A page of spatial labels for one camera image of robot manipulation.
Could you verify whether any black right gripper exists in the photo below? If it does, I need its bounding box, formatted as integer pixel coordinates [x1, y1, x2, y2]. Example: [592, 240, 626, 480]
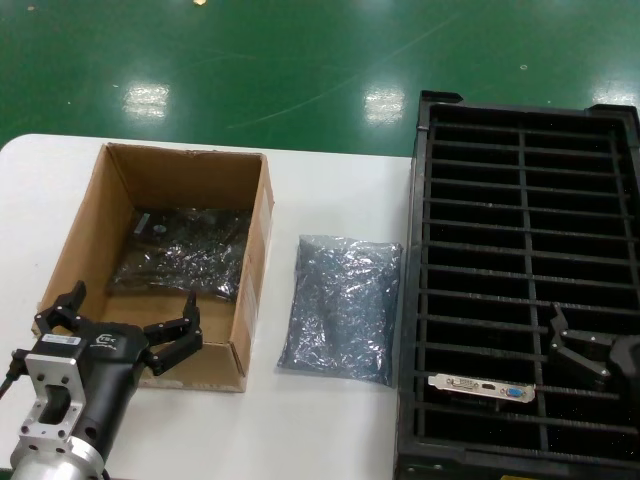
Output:
[548, 301, 640, 392]

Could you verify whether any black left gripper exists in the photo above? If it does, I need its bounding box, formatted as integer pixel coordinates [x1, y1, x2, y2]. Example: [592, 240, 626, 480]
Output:
[33, 279, 205, 454]

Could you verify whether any black graphics card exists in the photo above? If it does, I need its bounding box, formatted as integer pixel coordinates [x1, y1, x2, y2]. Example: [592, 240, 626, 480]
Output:
[428, 372, 537, 405]

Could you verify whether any grey antistatic bag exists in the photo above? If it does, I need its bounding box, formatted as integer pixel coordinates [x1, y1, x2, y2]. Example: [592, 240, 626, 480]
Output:
[275, 233, 405, 387]

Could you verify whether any bagged graphics card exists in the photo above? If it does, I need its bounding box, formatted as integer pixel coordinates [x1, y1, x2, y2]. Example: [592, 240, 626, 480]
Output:
[105, 207, 254, 301]

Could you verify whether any brown cardboard box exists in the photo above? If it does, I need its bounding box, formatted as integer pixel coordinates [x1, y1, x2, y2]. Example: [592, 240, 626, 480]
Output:
[32, 142, 275, 394]

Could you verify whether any black slotted divider crate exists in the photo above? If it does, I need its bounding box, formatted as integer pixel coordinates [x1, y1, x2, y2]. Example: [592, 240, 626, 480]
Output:
[394, 90, 640, 480]

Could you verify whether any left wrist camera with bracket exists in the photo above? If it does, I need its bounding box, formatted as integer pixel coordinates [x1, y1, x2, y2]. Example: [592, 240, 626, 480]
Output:
[17, 333, 85, 441]

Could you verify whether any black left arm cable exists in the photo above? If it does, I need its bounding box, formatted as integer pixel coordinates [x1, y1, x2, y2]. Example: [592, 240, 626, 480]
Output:
[0, 348, 29, 401]

